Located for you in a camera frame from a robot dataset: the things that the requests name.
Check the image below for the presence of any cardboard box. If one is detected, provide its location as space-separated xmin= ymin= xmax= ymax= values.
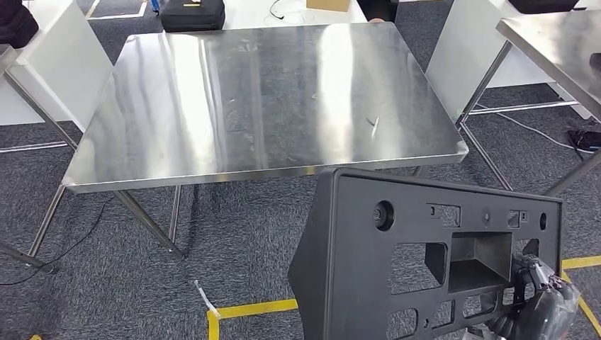
xmin=305 ymin=0 xmax=352 ymax=13

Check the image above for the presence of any yellow floor tape corner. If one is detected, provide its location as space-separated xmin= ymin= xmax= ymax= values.
xmin=206 ymin=297 xmax=299 ymax=340

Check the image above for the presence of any person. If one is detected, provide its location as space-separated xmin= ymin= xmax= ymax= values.
xmin=356 ymin=0 xmax=399 ymax=24

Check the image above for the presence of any black plastic plate bracket part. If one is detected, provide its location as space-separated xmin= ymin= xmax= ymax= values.
xmin=287 ymin=167 xmax=564 ymax=340

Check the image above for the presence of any black power adapter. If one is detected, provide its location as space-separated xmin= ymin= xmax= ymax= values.
xmin=567 ymin=129 xmax=601 ymax=154

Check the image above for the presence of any black floor cable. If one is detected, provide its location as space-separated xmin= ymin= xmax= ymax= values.
xmin=0 ymin=197 xmax=116 ymax=287

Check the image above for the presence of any white floor cable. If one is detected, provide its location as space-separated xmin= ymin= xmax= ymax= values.
xmin=474 ymin=103 xmax=595 ymax=155

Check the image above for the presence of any white plastic strip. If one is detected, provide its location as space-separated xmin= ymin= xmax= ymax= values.
xmin=193 ymin=280 xmax=222 ymax=320

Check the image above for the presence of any dark bag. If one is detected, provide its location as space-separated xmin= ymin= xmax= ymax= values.
xmin=0 ymin=0 xmax=40 ymax=50

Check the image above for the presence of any black bag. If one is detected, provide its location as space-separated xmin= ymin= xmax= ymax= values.
xmin=508 ymin=0 xmax=580 ymax=15

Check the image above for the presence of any black carry case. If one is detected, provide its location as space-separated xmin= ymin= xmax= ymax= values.
xmin=160 ymin=0 xmax=226 ymax=34

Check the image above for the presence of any white table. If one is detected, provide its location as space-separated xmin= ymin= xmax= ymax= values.
xmin=223 ymin=0 xmax=368 ymax=30

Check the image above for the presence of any stainless steel workbench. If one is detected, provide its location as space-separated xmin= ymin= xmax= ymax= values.
xmin=28 ymin=21 xmax=471 ymax=261

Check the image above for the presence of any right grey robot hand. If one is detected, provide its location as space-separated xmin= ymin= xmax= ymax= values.
xmin=485 ymin=253 xmax=582 ymax=340

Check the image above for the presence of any white panel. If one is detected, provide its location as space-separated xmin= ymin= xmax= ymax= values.
xmin=0 ymin=0 xmax=115 ymax=133
xmin=425 ymin=0 xmax=597 ymax=124

